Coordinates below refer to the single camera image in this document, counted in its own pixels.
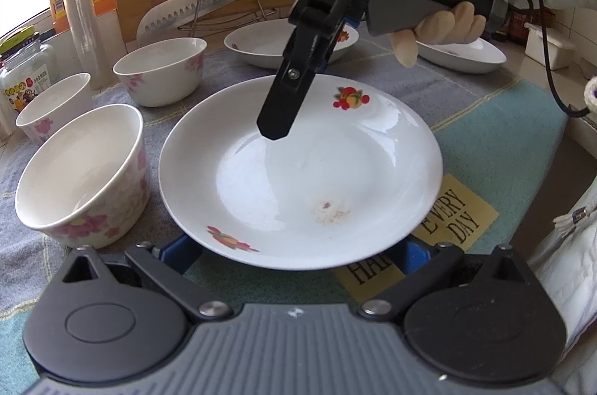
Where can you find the white fruit-print plate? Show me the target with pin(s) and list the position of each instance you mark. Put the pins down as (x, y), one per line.
(354, 171)
(256, 43)
(466, 54)

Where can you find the dark sauce bottle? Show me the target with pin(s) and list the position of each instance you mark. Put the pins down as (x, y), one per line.
(517, 26)

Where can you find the white plastic container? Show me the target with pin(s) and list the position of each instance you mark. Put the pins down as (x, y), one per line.
(550, 50)

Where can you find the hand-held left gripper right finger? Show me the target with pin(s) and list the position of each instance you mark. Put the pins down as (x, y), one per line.
(417, 260)

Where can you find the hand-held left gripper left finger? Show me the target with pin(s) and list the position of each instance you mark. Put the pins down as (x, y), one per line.
(179, 255)

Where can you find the large glass jar green lid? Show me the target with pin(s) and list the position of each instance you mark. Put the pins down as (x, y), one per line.
(23, 68)

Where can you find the grey and teal cloth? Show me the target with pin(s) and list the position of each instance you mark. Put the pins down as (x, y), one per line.
(489, 134)

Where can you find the white pink-flower bowl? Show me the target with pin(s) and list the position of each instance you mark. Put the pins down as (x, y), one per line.
(79, 171)
(51, 101)
(158, 82)

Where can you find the person's white jacket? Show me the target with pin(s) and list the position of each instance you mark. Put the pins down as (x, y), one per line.
(573, 274)

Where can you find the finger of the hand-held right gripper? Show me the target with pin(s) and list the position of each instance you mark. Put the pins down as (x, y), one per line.
(284, 106)
(327, 54)

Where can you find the clear plastic wrap roll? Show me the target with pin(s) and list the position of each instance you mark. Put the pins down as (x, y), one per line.
(81, 3)

